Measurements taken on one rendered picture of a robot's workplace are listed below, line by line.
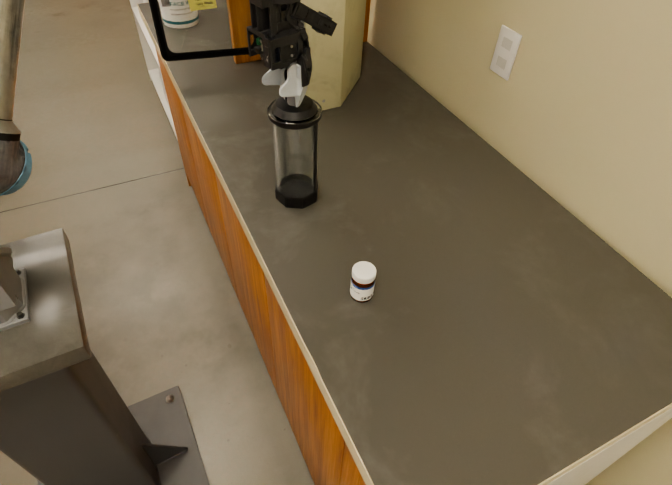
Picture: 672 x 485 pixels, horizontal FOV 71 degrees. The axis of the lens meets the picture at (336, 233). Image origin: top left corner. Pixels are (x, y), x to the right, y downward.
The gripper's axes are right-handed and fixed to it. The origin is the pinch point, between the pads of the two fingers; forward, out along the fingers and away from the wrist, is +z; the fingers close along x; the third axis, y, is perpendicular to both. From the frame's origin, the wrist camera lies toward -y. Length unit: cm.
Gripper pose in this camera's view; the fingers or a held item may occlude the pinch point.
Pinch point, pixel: (294, 95)
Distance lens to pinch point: 96.0
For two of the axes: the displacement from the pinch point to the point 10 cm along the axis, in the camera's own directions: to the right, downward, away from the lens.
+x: 6.6, 5.5, -5.1
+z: -0.4, 7.0, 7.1
